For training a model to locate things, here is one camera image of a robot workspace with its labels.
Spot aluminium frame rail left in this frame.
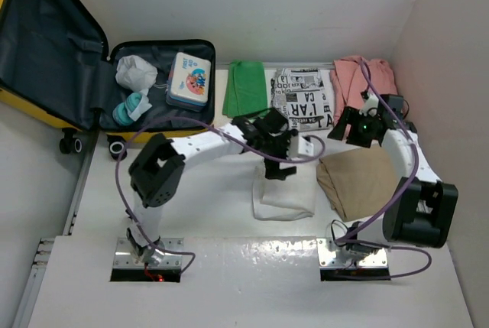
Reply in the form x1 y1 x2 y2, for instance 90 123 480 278
12 132 99 328

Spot green cloth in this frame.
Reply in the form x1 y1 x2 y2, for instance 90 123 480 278
222 60 268 118

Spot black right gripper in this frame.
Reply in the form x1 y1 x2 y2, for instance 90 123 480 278
329 106 377 148

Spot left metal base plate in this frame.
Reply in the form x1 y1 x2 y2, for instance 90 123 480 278
112 238 183 270

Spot cream cloth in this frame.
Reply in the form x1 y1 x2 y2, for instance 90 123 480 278
252 163 316 222

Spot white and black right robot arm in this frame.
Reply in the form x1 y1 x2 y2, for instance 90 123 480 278
329 91 458 254

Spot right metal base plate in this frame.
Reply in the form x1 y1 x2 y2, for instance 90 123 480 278
316 238 388 270

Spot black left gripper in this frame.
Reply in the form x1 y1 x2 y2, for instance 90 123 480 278
259 128 299 179

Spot first aid kit box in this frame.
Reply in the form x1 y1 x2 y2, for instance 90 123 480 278
166 52 211 112

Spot metal base plate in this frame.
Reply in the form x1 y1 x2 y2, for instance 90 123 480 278
112 238 183 270
316 238 388 270

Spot teal headphones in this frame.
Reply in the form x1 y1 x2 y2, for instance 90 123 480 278
112 93 152 126

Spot white front platform board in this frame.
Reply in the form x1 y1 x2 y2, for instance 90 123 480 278
30 235 471 327

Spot crumpled white plastic bag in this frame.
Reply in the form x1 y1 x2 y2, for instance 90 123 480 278
115 55 158 95

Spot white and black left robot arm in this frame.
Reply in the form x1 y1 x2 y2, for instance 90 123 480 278
127 109 314 263

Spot pink garment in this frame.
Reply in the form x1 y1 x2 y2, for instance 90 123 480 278
329 55 398 125

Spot newspaper print cloth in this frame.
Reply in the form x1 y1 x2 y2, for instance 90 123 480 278
270 68 334 132

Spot beige folded garment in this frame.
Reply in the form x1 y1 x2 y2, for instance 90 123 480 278
316 146 399 222

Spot yellow open suitcase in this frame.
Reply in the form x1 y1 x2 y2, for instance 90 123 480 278
1 0 216 154

